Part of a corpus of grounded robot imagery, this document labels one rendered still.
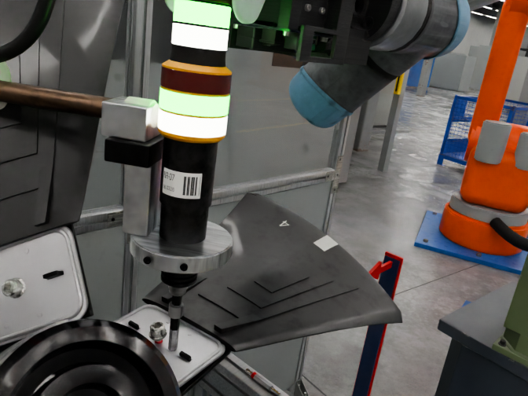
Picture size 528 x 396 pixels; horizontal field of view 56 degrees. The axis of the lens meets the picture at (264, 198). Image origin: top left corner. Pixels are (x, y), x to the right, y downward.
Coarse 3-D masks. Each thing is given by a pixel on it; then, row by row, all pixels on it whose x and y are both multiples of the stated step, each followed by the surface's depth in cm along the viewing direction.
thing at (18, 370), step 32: (96, 320) 29; (0, 352) 29; (32, 352) 26; (64, 352) 28; (96, 352) 29; (128, 352) 30; (160, 352) 31; (0, 384) 24; (32, 384) 26; (64, 384) 27; (96, 384) 28; (128, 384) 29; (160, 384) 30
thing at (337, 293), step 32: (224, 224) 54; (256, 224) 55; (256, 256) 50; (288, 256) 51; (320, 256) 53; (352, 256) 56; (160, 288) 44; (192, 288) 44; (224, 288) 44; (256, 288) 45; (288, 288) 46; (320, 288) 48; (352, 288) 50; (192, 320) 40; (224, 320) 40; (256, 320) 41; (288, 320) 42; (320, 320) 44; (352, 320) 46; (384, 320) 49
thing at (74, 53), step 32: (0, 0) 38; (32, 0) 38; (64, 0) 38; (96, 0) 39; (0, 32) 36; (64, 32) 37; (96, 32) 38; (32, 64) 36; (64, 64) 36; (96, 64) 37; (0, 128) 34; (32, 128) 34; (64, 128) 35; (96, 128) 35; (0, 160) 34; (32, 160) 34; (64, 160) 34; (0, 192) 34; (32, 192) 34; (64, 192) 34; (0, 224) 33; (32, 224) 33; (64, 224) 33
